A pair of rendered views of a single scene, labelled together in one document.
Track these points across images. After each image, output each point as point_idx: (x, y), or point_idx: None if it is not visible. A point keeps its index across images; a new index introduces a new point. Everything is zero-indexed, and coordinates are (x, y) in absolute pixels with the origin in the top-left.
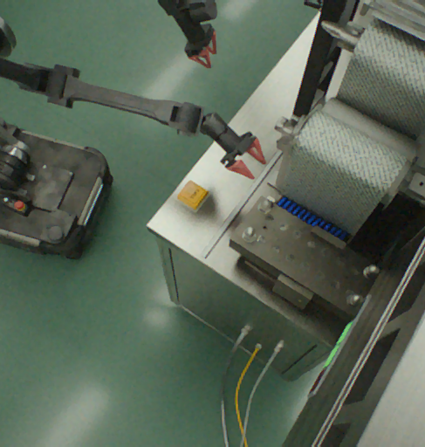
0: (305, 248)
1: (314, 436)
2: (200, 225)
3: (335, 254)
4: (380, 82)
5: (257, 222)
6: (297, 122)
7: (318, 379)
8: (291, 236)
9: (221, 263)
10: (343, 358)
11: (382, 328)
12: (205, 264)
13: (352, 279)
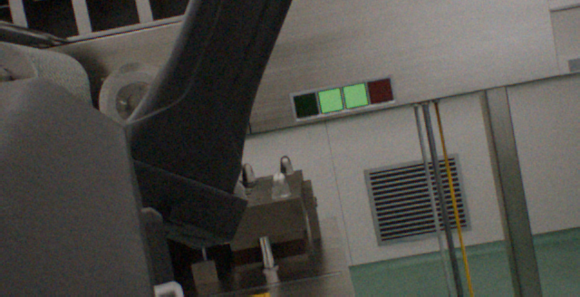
0: (257, 189)
1: None
2: (294, 293)
3: (247, 186)
4: (60, 82)
5: (256, 201)
6: (126, 106)
7: (379, 92)
8: (251, 194)
9: (331, 264)
10: (355, 49)
11: None
12: (348, 269)
13: (265, 179)
